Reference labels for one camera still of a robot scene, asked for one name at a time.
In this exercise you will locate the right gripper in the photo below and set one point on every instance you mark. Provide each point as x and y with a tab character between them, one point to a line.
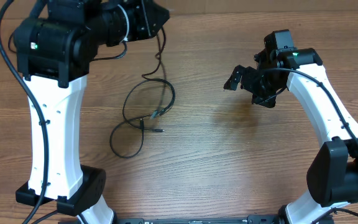
268	98

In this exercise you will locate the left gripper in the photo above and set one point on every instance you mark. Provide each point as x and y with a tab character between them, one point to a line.
145	29

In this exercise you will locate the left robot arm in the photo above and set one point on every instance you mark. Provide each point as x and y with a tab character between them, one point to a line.
55	46

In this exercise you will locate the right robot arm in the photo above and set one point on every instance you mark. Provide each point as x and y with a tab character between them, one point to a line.
332	179

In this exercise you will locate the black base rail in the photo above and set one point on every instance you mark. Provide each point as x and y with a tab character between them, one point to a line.
191	221

